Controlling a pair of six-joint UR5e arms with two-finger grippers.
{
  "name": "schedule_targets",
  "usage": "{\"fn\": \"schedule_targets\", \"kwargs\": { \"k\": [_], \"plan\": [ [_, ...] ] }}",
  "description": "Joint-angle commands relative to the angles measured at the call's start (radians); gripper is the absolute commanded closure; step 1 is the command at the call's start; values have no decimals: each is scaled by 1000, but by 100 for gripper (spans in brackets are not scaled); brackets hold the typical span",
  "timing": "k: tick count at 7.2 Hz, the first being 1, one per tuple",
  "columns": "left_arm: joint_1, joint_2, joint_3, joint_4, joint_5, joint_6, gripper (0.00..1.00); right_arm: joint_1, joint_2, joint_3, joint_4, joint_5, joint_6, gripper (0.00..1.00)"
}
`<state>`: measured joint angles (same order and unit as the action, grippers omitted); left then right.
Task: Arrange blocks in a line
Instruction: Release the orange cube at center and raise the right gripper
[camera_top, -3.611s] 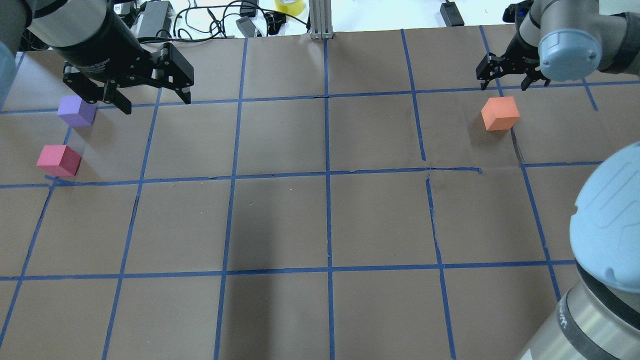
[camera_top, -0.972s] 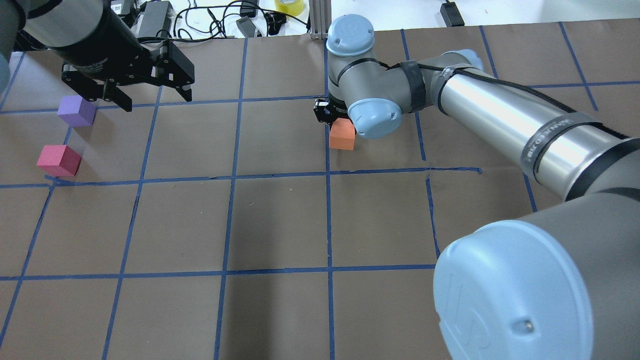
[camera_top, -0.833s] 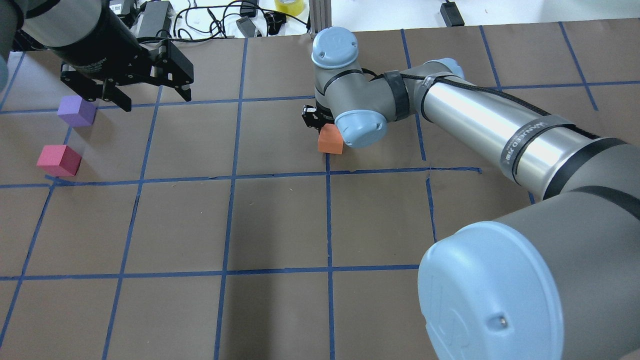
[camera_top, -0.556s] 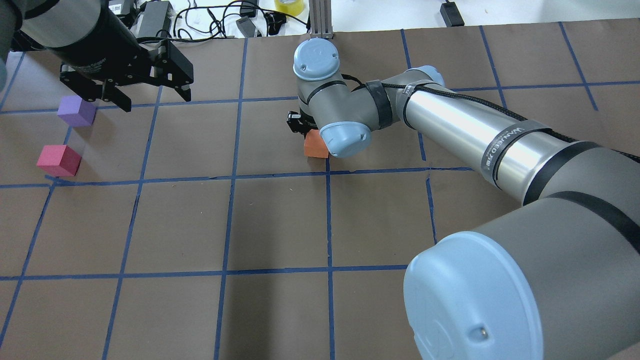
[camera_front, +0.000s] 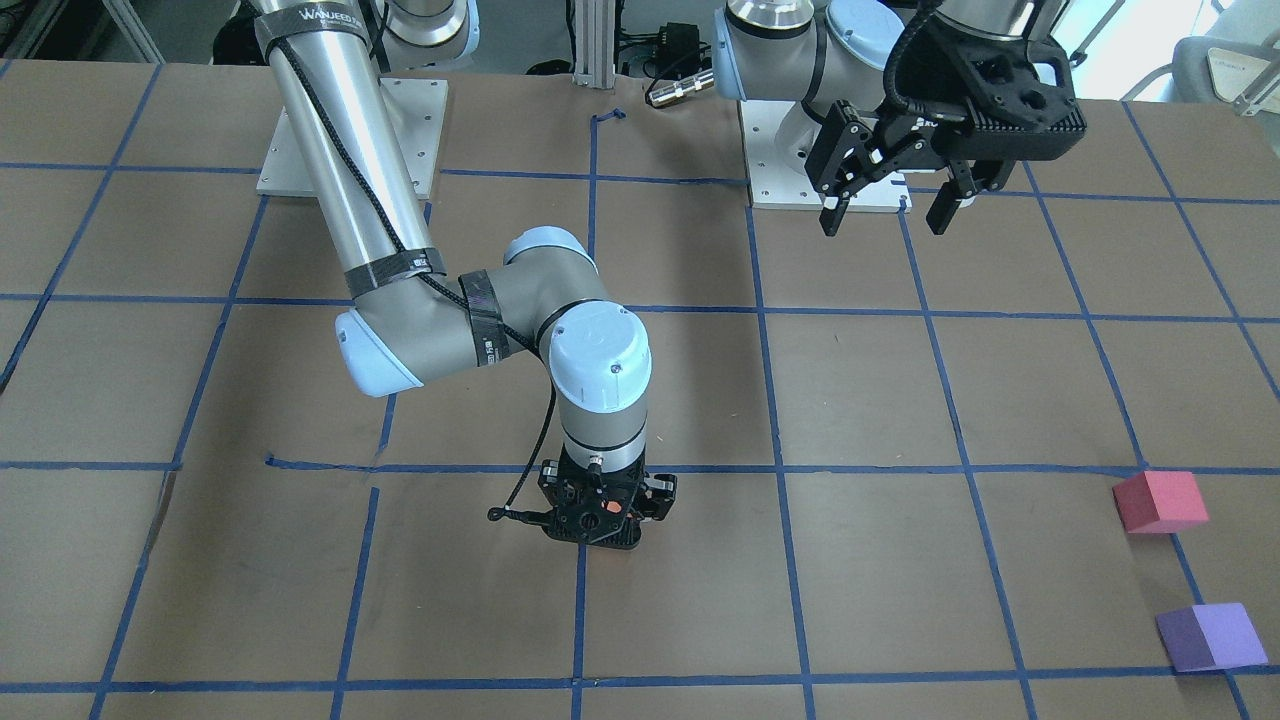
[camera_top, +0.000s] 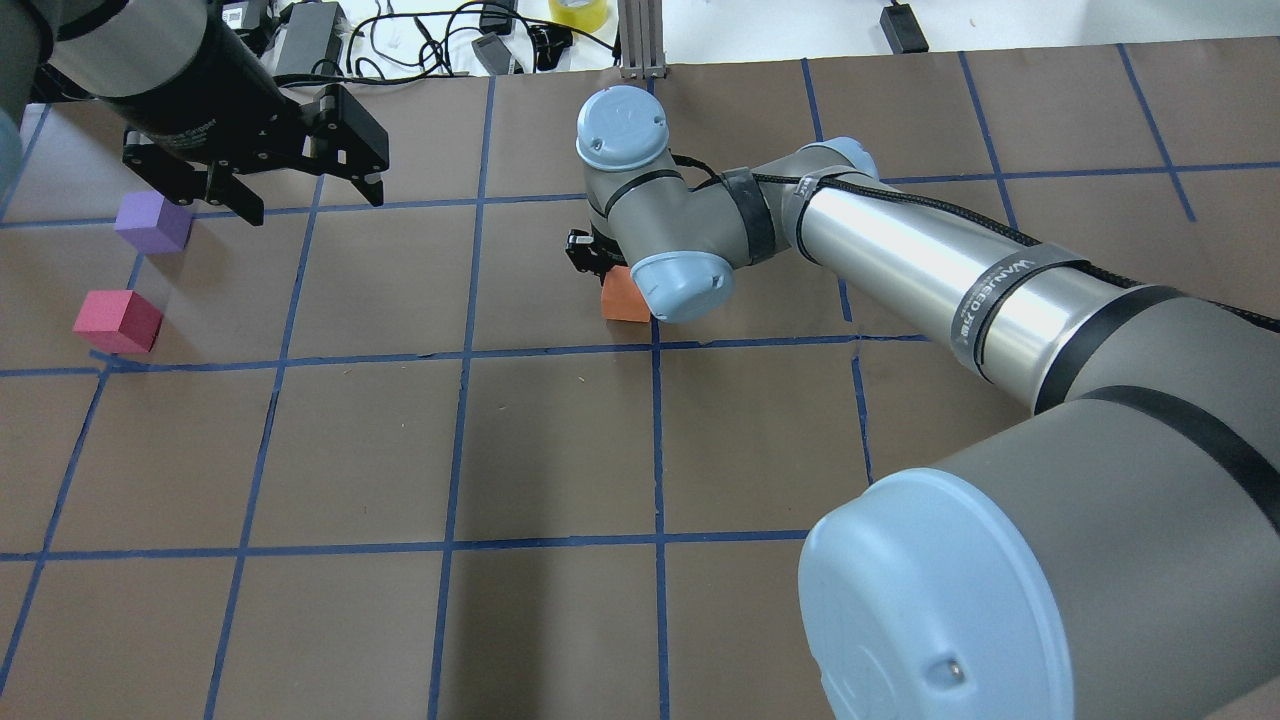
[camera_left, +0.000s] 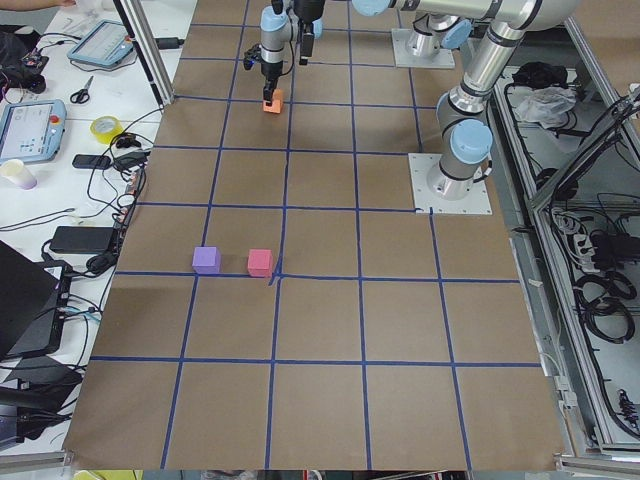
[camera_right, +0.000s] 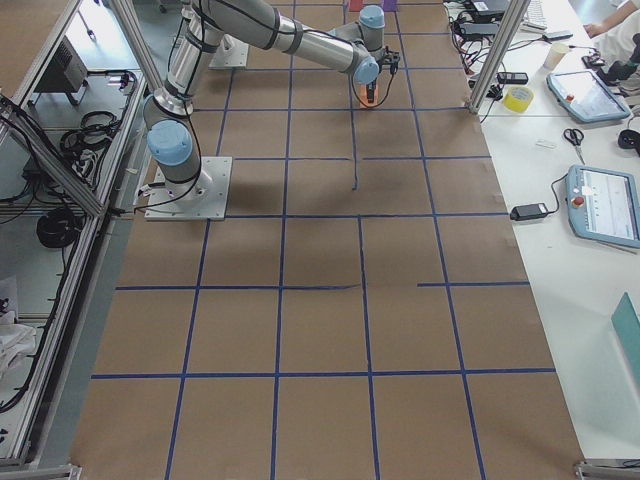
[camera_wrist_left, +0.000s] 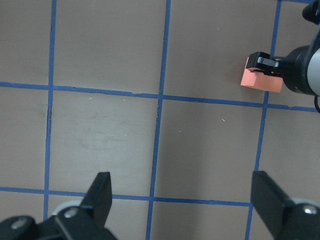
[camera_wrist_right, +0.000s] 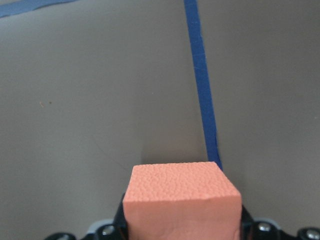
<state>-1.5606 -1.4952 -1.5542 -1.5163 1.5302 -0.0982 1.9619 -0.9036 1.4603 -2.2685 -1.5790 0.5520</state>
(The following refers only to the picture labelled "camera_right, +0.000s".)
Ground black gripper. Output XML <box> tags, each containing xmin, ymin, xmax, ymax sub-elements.
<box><xmin>366</xmin><ymin>45</ymin><xmax>400</xmax><ymax>103</ymax></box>

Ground orange foam cube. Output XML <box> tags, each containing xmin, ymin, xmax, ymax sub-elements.
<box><xmin>357</xmin><ymin>82</ymin><xmax>379</xmax><ymax>109</ymax></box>

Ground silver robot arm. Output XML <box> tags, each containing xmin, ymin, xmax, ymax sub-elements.
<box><xmin>144</xmin><ymin>1</ymin><xmax>399</xmax><ymax>204</ymax></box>

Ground pink foam cube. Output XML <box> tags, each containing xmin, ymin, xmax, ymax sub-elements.
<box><xmin>347</xmin><ymin>0</ymin><xmax>364</xmax><ymax>12</ymax></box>

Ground purple foam cube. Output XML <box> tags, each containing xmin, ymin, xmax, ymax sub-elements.
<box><xmin>381</xmin><ymin>0</ymin><xmax>398</xmax><ymax>12</ymax></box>

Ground yellow tape roll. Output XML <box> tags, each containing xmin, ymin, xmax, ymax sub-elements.
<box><xmin>503</xmin><ymin>85</ymin><xmax>534</xmax><ymax>113</ymax></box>

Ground white paper cup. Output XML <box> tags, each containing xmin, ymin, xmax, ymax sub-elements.
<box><xmin>543</xmin><ymin>42</ymin><xmax>571</xmax><ymax>70</ymax></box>

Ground black power adapter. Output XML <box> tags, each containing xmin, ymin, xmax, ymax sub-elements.
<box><xmin>509</xmin><ymin>203</ymin><xmax>549</xmax><ymax>221</ymax></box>

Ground black scissors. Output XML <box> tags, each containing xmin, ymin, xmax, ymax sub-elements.
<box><xmin>563</xmin><ymin>128</ymin><xmax>585</xmax><ymax>165</ymax></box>

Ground far teach pendant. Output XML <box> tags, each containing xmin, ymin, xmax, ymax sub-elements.
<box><xmin>546</xmin><ymin>70</ymin><xmax>631</xmax><ymax>123</ymax></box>

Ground teach pendant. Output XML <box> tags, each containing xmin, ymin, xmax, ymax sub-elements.
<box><xmin>565</xmin><ymin>165</ymin><xmax>639</xmax><ymax>249</ymax></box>
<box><xmin>546</xmin><ymin>70</ymin><xmax>631</xmax><ymax>123</ymax></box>

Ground brown paper mat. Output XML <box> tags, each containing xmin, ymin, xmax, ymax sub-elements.
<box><xmin>71</xmin><ymin>1</ymin><xmax>581</xmax><ymax>479</ymax></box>

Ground near teach pendant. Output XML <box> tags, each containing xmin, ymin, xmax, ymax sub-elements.
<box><xmin>565</xmin><ymin>165</ymin><xmax>639</xmax><ymax>249</ymax></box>

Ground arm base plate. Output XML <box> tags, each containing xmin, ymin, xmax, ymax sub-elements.
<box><xmin>209</xmin><ymin>34</ymin><xmax>249</xmax><ymax>70</ymax></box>
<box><xmin>144</xmin><ymin>156</ymin><xmax>233</xmax><ymax>221</ymax></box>

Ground aluminium frame post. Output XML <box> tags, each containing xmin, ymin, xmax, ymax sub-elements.
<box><xmin>467</xmin><ymin>0</ymin><xmax>530</xmax><ymax>114</ymax></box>

